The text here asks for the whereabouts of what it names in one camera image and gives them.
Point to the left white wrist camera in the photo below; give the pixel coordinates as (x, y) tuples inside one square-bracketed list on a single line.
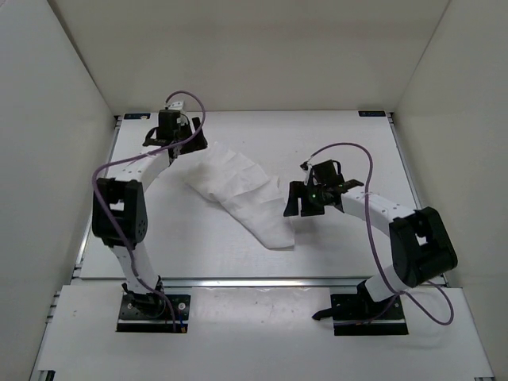
[(176, 106)]

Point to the aluminium front rail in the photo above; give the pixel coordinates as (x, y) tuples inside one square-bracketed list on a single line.
[(261, 282)]

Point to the white pleated skirt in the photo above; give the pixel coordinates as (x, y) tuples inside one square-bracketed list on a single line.
[(246, 192)]

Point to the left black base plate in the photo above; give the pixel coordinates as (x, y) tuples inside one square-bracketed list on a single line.
[(135, 316)]

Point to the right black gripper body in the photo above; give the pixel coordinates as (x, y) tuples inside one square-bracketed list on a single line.
[(315, 194)]

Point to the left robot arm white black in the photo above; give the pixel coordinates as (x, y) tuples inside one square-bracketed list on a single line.
[(119, 216)]

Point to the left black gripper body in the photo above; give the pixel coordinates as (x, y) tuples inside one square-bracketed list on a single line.
[(186, 132)]

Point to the left blue corner label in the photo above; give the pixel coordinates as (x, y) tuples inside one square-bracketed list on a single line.
[(136, 116)]

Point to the blue corner label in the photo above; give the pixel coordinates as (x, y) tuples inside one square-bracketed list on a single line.
[(136, 116), (371, 113)]

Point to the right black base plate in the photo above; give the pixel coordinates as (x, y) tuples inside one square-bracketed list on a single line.
[(352, 318)]

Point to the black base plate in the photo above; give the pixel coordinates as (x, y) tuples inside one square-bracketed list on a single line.
[(135, 316), (352, 318)]

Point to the right blue corner label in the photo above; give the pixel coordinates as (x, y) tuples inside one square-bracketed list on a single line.
[(371, 113)]

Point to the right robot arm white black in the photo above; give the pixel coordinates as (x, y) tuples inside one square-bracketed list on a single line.
[(410, 247)]

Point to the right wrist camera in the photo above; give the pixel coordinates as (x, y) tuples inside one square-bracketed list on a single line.
[(308, 169)]

